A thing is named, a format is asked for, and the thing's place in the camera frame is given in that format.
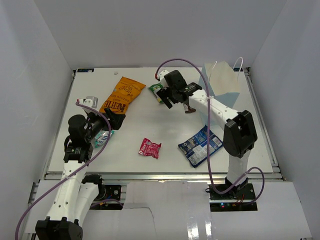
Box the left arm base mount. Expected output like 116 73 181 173
95 184 122 201

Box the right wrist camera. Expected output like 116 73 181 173
155 70 169 88

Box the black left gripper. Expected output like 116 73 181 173
84 108 125 143

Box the black label sticker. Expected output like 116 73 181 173
77 68 95 73

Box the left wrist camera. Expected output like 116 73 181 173
77 96 98 109

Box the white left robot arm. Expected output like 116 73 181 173
35 107 126 240

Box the red candy packet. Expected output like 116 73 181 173
138 138 162 159

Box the orange potato chips bag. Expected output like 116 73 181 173
99 76 146 114

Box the light blue paper bag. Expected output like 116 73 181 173
198 57 244 108

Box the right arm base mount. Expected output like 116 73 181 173
205 183 256 201

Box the green snack bag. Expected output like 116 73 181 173
148 83 164 104

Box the teal Fox's mint bag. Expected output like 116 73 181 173
93 130 115 149

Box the small brown wrapped candy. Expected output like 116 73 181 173
183 103 196 114

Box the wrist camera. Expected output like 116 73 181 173
155 70 169 88
77 96 98 109

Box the white front cardboard panel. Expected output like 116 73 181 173
24 179 313 240

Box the blue cookie bag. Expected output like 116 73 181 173
178 125 224 168

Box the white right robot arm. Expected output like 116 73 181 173
155 70 258 200

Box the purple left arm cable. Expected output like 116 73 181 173
14 99 112 240

